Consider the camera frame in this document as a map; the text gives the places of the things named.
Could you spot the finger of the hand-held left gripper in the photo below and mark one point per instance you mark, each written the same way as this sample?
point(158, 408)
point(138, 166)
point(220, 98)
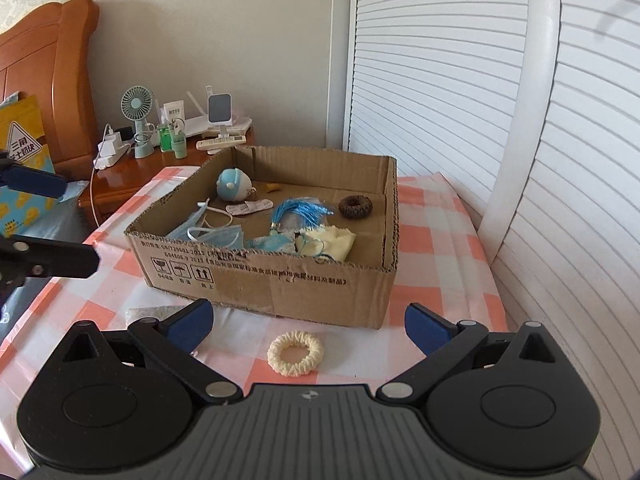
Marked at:
point(40, 182)
point(55, 260)

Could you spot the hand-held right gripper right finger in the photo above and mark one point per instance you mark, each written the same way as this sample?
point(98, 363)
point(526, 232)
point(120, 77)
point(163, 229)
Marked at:
point(425, 327)

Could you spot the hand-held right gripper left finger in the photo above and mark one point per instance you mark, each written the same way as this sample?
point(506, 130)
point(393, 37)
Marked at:
point(192, 322)

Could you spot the blue face mask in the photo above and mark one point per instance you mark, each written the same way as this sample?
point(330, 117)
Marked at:
point(222, 238)
point(187, 227)

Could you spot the cream hair scrunchie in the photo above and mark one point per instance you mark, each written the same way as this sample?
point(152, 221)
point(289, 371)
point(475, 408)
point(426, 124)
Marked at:
point(278, 360)

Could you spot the cardboard box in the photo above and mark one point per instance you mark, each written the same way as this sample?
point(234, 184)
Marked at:
point(300, 292)

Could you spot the light blue knitted cloth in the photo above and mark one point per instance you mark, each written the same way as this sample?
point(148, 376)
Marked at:
point(272, 243)

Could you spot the pale yellow cloth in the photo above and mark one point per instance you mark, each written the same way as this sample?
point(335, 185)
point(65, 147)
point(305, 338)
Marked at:
point(335, 242)

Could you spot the white patterned pad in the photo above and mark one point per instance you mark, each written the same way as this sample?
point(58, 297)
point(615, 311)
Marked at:
point(250, 207)

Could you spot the blue round plush toy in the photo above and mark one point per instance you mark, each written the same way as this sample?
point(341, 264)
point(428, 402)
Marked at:
point(232, 185)

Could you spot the blue tassel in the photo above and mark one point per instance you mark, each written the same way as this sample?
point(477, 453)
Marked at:
point(300, 210)

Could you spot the yellow paper bag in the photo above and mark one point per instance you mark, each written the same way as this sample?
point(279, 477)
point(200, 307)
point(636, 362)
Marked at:
point(27, 130)

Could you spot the white power strip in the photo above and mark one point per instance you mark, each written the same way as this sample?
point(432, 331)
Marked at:
point(112, 159)

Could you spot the white charger plug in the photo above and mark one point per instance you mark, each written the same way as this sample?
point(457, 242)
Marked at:
point(110, 145)

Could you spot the wooden nightstand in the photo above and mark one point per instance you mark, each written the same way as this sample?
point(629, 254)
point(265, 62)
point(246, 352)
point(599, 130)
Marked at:
point(120, 175)

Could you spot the pink white checked tablecloth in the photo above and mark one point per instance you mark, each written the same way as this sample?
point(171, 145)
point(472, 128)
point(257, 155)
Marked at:
point(440, 240)

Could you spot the black power adapter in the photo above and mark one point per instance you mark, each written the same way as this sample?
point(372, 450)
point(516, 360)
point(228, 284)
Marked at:
point(126, 134)

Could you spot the wooden bed headboard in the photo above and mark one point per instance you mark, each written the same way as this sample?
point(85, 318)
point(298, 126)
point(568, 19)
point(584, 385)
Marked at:
point(60, 85)

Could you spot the small green desk fan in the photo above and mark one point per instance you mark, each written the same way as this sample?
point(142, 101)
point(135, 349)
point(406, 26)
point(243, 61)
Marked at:
point(136, 102)

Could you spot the green clear bottle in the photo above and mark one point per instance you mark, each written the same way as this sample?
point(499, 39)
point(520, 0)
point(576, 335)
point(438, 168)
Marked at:
point(164, 136)

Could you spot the brown hair scrunchie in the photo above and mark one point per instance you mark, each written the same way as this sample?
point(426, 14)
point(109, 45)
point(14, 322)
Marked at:
point(345, 212)

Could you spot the pale green bottle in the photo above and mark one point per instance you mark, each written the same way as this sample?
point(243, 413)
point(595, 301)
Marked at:
point(178, 144)

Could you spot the white cosmetic tube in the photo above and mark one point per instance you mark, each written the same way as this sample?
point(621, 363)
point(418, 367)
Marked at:
point(175, 110)

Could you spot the small orange object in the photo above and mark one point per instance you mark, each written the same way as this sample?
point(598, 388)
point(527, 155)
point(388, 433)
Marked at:
point(271, 188)

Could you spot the white router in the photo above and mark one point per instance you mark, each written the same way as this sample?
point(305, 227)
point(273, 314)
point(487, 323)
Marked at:
point(197, 127)

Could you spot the white remote control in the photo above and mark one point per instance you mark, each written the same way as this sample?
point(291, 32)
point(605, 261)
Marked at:
point(220, 142)

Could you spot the white curved bar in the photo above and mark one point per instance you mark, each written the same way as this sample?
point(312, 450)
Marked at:
point(530, 110)

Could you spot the white louvred wardrobe door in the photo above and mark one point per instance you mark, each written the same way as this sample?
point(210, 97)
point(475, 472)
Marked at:
point(425, 75)

